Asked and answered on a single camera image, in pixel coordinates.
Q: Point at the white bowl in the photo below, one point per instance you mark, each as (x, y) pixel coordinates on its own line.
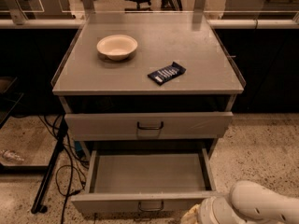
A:
(117, 47)

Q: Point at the white horizontal rail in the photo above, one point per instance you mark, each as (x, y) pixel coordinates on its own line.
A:
(216, 24)

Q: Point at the grey drawer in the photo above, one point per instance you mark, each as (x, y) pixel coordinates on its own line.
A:
(133, 126)
(146, 183)

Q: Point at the grey metal drawer cabinet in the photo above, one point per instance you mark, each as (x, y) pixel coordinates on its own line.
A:
(90, 83)

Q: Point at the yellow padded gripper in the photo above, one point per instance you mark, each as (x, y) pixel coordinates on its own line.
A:
(209, 212)

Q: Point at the black tripod stand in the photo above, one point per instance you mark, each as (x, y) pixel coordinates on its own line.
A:
(38, 206)

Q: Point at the dark side shelf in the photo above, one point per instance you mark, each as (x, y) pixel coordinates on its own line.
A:
(9, 98)

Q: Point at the clear plastic bottle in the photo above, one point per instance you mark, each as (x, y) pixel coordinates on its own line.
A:
(10, 155)

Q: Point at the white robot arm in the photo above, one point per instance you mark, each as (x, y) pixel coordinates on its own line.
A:
(246, 203)

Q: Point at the dark blue snack packet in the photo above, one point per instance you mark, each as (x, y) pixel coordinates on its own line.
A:
(167, 73)

